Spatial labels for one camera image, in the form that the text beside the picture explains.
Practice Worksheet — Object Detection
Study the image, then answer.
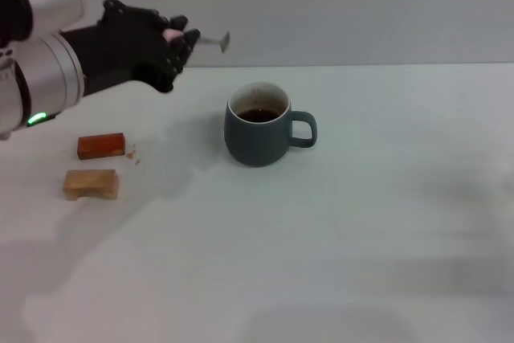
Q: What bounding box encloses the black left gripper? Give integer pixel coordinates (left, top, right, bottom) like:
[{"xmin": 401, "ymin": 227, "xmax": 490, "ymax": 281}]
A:
[{"xmin": 59, "ymin": 0, "xmax": 202, "ymax": 94}]

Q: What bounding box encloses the pink-handled metal spoon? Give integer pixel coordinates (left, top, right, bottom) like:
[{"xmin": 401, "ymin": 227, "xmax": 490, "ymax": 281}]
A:
[{"xmin": 163, "ymin": 28, "xmax": 231, "ymax": 54}]

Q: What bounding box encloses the dark grey ceramic mug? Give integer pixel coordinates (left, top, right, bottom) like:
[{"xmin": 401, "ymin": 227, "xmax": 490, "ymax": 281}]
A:
[{"xmin": 223, "ymin": 81, "xmax": 319, "ymax": 168}]

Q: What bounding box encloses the dark coffee liquid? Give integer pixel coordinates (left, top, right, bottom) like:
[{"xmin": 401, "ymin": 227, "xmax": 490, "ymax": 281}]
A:
[{"xmin": 235, "ymin": 108, "xmax": 284, "ymax": 125}]

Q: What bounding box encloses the reddish-brown wooden block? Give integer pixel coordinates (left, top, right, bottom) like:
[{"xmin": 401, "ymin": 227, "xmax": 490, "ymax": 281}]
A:
[{"xmin": 77, "ymin": 132, "xmax": 126, "ymax": 161}]

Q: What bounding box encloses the light tan wooden block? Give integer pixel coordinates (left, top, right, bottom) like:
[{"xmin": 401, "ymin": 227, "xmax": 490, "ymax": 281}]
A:
[{"xmin": 63, "ymin": 169, "xmax": 120, "ymax": 202}]

